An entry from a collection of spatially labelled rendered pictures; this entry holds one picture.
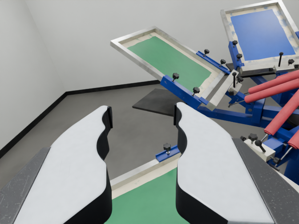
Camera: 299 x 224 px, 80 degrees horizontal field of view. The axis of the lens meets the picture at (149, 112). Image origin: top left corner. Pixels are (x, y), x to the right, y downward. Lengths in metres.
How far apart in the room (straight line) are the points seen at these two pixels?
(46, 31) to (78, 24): 0.79
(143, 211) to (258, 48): 1.67
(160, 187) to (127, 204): 0.17
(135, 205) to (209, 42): 3.91
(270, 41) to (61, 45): 4.21
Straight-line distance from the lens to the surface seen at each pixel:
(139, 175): 1.02
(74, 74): 5.08
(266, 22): 2.28
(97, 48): 4.63
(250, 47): 2.00
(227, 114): 1.49
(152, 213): 0.91
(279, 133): 1.17
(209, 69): 1.65
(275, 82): 1.40
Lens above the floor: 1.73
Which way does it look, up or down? 30 degrees down
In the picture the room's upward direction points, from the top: 11 degrees counter-clockwise
